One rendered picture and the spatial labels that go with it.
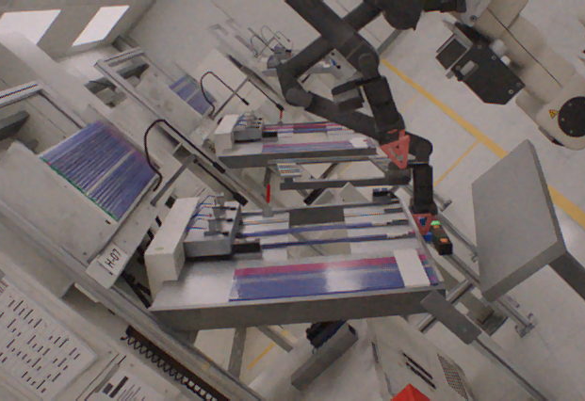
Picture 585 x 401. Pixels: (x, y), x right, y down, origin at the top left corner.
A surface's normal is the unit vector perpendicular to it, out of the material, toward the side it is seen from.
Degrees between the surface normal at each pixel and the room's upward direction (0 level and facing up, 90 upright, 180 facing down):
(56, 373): 95
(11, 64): 90
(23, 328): 90
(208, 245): 90
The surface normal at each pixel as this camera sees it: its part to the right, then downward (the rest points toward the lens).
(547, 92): -0.07, 0.38
